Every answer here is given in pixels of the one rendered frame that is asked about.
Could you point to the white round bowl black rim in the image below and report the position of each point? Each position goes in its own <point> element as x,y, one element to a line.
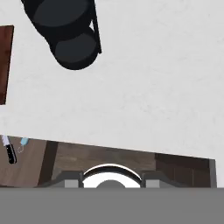
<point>110,175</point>

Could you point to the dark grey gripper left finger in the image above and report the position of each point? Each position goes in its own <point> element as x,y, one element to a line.
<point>70,179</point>

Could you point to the light blue peeler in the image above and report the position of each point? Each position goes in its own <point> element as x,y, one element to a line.
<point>24,142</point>

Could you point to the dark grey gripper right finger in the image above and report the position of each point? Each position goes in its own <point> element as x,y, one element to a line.
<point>153,179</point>

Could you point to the dark brown wooden panel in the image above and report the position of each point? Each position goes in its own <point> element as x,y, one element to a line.
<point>5,64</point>

